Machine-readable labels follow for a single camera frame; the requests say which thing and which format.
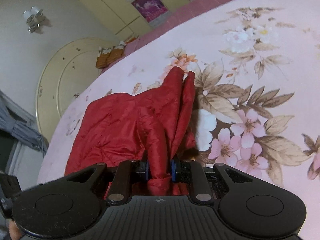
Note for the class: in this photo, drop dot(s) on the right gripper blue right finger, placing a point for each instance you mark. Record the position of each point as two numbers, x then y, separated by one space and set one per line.
176 170

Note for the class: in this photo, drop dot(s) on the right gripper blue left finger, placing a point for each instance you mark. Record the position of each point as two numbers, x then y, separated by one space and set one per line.
145 169

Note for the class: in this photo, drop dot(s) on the red puffer jacket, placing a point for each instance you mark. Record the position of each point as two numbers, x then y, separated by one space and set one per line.
153 125

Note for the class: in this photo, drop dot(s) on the grey curtain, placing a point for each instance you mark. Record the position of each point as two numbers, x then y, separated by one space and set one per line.
22 131

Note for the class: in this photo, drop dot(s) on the orange striped folded cloth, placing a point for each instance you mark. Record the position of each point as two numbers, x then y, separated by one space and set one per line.
107 56

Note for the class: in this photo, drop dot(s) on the cream round headboard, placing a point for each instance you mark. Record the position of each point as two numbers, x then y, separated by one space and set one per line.
68 73

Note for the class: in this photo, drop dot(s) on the white floral bed sheet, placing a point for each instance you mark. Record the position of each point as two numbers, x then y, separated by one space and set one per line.
257 80

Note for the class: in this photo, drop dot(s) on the lower left purple poster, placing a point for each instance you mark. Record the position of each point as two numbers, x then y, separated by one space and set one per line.
150 9

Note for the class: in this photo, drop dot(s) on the pink checked bed cover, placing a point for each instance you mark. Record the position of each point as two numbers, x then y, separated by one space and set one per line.
181 15

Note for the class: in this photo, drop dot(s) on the wall lamp fixture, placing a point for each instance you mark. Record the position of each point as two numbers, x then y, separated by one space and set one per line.
33 18

